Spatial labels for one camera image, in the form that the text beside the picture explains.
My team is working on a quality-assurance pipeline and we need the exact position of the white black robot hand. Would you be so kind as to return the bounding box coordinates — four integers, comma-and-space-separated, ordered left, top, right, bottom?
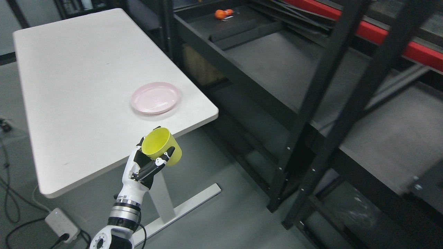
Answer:
116, 136, 175, 204

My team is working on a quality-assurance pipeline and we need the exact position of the yellow plastic cup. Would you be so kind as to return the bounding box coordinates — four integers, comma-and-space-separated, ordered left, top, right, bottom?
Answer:
141, 127, 182, 166

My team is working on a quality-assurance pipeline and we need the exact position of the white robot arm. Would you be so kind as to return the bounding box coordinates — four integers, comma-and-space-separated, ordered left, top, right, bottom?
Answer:
89, 198, 141, 249

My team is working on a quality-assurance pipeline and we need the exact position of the orange toy on shelf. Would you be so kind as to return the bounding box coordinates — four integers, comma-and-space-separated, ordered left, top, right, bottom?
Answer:
214, 9, 234, 19

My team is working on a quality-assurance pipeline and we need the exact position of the black metal shelf rack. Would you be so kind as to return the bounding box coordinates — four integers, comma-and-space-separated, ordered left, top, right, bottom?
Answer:
165, 0, 442, 249

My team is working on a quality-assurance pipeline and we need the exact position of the pink plastic plate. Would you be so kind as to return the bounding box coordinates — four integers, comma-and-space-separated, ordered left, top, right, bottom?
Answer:
131, 82, 181, 115

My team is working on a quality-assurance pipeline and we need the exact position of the white power strip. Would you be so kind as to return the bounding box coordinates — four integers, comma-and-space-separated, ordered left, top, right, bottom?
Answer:
45, 208, 80, 244

